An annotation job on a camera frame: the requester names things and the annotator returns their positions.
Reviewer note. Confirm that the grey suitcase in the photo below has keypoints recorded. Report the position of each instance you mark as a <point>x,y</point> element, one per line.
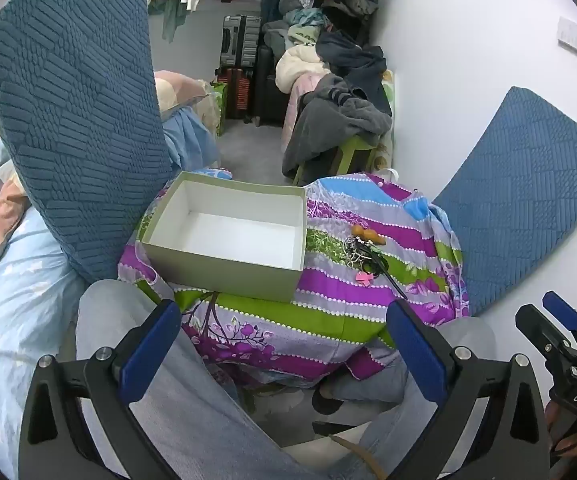
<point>241,40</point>

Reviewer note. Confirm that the grey hoodie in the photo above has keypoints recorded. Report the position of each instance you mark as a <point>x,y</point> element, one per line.
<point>328,120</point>

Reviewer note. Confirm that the red suitcase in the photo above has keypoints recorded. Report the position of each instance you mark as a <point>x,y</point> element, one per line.
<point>241,92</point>

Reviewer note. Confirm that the green bag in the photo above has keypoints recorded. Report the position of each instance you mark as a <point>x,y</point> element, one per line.
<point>220,105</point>

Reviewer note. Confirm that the cream fleece blanket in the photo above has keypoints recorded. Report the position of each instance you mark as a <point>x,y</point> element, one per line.
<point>298,67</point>

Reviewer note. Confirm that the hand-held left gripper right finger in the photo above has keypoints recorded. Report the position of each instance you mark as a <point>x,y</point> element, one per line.
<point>418,355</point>

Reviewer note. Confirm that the green stool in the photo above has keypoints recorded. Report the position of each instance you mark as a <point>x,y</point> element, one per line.
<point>353,145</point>

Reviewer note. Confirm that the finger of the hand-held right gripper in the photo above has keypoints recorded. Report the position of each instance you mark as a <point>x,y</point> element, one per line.
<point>560,306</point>
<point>543,327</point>

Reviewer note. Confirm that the green cardboard box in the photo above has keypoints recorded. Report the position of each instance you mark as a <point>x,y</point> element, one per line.
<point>218,270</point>

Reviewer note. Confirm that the person's right leg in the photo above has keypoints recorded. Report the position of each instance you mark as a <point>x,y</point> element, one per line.
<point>468,332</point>

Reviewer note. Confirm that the person's right hand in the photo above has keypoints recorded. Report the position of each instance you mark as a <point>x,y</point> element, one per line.
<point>555,417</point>

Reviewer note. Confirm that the purple green floral cloth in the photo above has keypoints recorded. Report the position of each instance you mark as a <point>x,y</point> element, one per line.
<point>328,310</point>

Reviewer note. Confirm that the person's leg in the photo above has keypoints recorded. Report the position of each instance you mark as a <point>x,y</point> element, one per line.
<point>193,410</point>
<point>468,332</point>

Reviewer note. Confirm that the pile of assorted clothes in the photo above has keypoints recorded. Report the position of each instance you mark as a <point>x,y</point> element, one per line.
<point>318,15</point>

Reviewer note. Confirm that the pink quilt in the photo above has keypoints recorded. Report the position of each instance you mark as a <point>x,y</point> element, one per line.
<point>301,95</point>

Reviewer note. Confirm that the navy jacket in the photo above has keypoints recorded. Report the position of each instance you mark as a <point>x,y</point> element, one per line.
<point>353,62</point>

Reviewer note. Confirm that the orange gourd pendant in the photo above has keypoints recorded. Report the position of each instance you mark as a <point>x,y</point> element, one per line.
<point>368,235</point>

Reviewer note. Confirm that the small blue textured chair back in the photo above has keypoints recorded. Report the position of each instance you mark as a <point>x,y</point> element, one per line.
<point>518,200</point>

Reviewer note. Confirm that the black suitcase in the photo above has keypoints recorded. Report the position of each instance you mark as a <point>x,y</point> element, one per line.
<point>271,90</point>

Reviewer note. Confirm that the pink heart charm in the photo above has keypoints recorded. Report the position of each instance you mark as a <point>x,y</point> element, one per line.
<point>365,278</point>

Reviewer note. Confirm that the pink pillow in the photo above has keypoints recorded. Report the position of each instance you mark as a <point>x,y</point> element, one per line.
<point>178,87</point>

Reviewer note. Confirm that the person's left leg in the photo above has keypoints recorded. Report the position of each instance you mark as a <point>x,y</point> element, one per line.
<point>193,410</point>

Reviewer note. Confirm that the white wall switch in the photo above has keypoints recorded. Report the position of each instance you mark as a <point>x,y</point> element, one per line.
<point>570,35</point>

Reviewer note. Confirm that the large blue textured chair back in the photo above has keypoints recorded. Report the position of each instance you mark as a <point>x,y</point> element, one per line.
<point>78,110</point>

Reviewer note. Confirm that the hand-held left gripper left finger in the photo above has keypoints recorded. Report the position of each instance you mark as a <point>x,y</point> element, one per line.
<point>148,350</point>

